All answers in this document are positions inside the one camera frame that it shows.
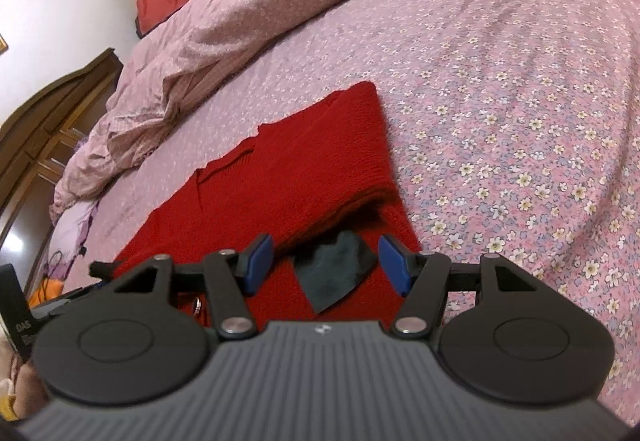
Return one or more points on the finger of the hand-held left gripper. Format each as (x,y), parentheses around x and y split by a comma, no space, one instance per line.
(102,269)

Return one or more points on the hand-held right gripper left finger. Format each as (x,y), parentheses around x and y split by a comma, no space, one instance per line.
(257,263)

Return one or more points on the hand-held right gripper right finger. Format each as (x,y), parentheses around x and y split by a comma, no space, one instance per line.
(395,266)

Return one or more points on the dark grey cloth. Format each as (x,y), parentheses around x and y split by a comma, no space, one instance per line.
(330,271)

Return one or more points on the red knitted sweater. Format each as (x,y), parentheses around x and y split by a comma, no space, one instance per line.
(310,161)

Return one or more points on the orange cloth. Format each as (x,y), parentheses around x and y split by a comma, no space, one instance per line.
(47,291)

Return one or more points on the light purple pillow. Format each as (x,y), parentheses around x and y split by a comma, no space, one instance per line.
(75,226)

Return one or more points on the brown wooden wardrobe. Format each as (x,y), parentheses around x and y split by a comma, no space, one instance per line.
(45,131)

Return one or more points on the pink floral bed sheet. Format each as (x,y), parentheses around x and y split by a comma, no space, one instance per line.
(500,96)

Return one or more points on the pink crinkled duvet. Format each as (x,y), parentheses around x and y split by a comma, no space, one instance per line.
(240,31)

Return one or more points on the framed wall picture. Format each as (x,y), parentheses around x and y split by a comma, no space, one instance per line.
(2,42)

